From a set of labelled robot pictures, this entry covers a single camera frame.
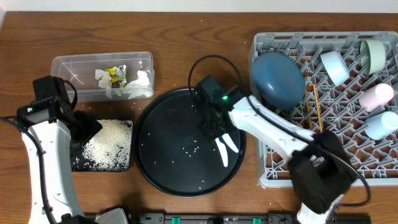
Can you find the light blue saucer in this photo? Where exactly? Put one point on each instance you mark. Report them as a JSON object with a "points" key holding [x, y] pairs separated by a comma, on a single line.
{"points": [[335, 67]]}

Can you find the light blue plastic knife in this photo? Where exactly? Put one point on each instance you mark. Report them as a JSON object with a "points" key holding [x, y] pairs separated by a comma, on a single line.
{"points": [[230, 143]]}

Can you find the white tissue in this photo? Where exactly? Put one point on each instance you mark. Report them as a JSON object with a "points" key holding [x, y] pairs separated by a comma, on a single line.
{"points": [[140, 87]]}

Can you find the mint green bowl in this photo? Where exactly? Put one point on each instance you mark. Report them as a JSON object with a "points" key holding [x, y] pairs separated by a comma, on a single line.
{"points": [[374, 57]]}

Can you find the pink cup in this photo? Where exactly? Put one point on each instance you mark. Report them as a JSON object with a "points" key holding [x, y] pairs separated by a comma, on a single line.
{"points": [[376, 96]]}

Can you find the white small cup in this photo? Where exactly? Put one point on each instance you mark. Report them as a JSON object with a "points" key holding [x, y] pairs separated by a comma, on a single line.
{"points": [[381, 125]]}

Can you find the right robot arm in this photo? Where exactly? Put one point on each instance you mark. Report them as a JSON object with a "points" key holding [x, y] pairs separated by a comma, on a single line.
{"points": [[319, 168]]}

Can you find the white plastic knife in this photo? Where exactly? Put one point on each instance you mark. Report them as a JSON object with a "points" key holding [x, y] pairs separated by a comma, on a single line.
{"points": [[223, 152]]}

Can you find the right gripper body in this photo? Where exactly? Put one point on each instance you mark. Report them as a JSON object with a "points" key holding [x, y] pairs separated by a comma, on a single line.
{"points": [[229, 129]]}

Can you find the yellow green snack wrapper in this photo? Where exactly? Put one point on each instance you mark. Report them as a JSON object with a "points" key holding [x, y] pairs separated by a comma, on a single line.
{"points": [[118, 75]]}

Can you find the wooden chopstick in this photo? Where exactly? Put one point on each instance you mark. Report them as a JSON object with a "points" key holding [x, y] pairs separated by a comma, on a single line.
{"points": [[308, 108], [318, 108]]}

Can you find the silver white napkin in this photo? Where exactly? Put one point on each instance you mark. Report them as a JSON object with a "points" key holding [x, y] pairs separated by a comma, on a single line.
{"points": [[104, 81]]}

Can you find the black rectangular tray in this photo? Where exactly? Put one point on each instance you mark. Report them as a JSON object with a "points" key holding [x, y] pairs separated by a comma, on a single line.
{"points": [[102, 149]]}

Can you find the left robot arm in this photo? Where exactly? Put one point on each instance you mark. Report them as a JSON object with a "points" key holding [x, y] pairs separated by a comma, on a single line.
{"points": [[53, 193]]}

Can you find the black mounting rail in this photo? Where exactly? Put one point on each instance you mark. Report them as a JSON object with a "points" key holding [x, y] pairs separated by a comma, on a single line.
{"points": [[160, 218]]}

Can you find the dark blue plate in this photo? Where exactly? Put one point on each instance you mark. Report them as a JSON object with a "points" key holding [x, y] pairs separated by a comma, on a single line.
{"points": [[278, 80]]}

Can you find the round black serving tray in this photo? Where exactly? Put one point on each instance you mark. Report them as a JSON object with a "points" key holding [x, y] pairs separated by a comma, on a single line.
{"points": [[174, 156]]}

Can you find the clear plastic bin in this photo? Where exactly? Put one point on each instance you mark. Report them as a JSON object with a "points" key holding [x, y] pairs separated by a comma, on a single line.
{"points": [[80, 71]]}

